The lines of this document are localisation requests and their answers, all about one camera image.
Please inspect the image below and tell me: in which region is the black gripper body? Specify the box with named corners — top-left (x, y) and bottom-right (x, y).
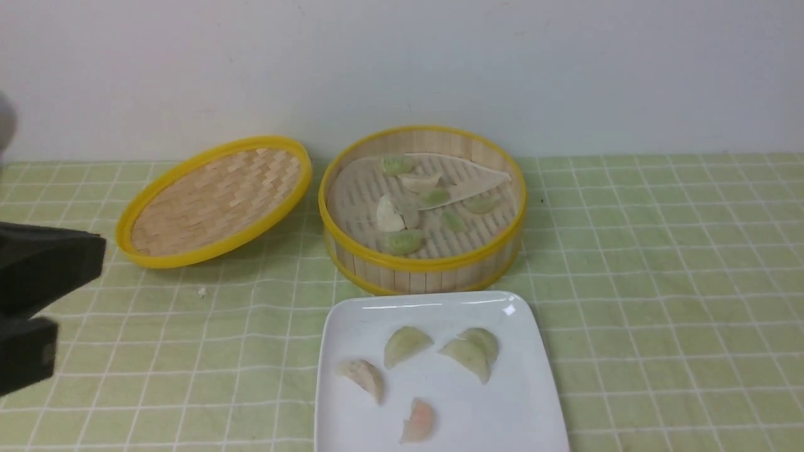
top-left (1, 222), bottom-right (107, 320)

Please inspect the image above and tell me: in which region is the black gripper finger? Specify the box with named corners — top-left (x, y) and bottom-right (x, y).
top-left (1, 317), bottom-right (58, 397)

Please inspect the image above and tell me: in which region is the pale green dumpling steamer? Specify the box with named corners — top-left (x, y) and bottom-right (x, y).
top-left (384, 326), bottom-right (433, 369)

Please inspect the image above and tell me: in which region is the white dumpling on plate left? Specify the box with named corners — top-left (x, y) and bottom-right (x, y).
top-left (337, 358), bottom-right (386, 406)

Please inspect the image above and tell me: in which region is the pink dumpling on plate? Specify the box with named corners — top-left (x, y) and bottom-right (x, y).
top-left (399, 397), bottom-right (436, 444)

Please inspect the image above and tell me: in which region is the white square plate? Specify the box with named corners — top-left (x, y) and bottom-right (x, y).
top-left (313, 290), bottom-right (570, 451)

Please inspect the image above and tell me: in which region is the pale green dumpling on plate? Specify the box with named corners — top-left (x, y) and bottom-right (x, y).
top-left (438, 338), bottom-right (491, 384)

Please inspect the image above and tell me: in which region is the bamboo steamer lid yellow rim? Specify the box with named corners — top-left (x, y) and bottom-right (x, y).
top-left (116, 136), bottom-right (313, 269)

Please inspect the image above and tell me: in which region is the white dumpling in steamer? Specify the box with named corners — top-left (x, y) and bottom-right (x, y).
top-left (374, 194), bottom-right (406, 232)

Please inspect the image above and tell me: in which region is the green dumpling steamer front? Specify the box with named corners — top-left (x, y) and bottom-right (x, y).
top-left (380, 229), bottom-right (425, 256)

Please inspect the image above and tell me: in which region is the green dumpling steamer back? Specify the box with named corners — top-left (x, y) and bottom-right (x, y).
top-left (380, 154), bottom-right (415, 177)

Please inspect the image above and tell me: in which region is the white dumpling steamer centre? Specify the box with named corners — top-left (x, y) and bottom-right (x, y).
top-left (397, 172), bottom-right (442, 194)

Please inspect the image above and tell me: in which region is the bamboo steamer basket yellow rim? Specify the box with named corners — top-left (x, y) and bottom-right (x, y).
top-left (318, 126), bottom-right (526, 295)

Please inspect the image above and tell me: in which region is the green checked tablecloth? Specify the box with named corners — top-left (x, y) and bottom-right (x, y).
top-left (1, 154), bottom-right (803, 451)

